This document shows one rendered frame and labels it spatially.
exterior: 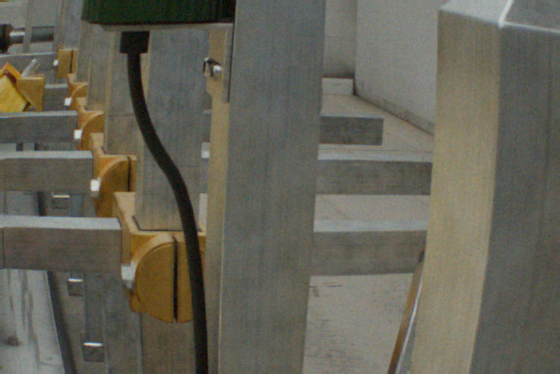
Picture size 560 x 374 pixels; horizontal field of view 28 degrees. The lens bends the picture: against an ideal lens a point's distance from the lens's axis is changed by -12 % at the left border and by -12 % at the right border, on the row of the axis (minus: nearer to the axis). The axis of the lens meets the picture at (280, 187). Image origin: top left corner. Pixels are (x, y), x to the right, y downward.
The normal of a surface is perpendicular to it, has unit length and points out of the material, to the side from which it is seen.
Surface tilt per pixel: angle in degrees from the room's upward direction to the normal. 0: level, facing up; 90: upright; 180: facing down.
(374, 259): 90
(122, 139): 90
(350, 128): 90
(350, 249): 90
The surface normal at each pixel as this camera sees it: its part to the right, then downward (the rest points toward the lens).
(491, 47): -0.97, -0.01
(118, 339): 0.22, 0.20
